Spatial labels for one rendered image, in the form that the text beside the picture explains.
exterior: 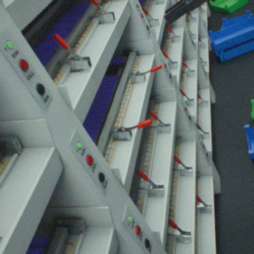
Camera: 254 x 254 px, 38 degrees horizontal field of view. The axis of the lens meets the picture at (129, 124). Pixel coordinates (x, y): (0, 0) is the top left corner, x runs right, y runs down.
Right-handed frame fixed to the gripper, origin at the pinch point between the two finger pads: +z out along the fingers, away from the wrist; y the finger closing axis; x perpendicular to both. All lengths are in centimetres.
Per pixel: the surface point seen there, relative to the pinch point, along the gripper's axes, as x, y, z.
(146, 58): 7.5, -3.6, 17.7
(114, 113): 3.6, 31.5, 19.3
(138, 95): 7.8, 19.7, 17.1
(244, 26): 72, -144, 4
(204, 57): 64, -115, 31
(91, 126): 1.5, 35.6, 24.0
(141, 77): 6.4, 12.5, 16.0
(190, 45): 38, -76, 23
